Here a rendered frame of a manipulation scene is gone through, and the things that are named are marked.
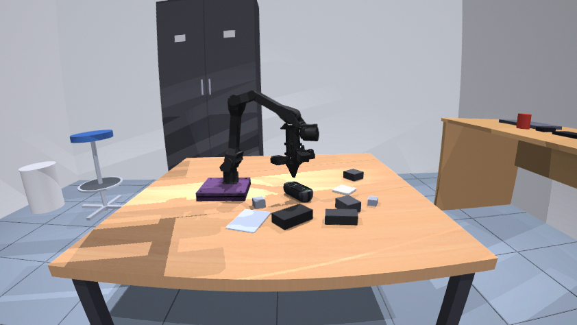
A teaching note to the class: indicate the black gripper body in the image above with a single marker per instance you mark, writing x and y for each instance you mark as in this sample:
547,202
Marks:
281,160

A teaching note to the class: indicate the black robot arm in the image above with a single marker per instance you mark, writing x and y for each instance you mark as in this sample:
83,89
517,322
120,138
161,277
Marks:
236,106

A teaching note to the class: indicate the white flat rectangular sheet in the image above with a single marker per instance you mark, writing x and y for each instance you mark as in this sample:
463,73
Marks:
248,221

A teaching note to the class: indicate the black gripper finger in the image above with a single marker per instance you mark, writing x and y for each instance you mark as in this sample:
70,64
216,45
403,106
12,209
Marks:
291,168
297,166

